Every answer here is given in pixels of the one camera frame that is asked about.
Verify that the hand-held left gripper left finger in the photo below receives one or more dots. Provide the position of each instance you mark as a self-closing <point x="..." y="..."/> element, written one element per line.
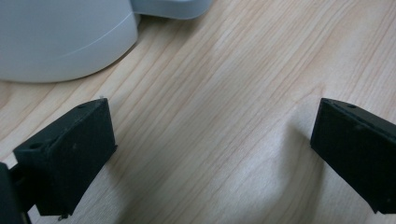
<point x="71" y="155"/>

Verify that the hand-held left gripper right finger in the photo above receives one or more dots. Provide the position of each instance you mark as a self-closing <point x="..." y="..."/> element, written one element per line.
<point x="361" y="155"/>

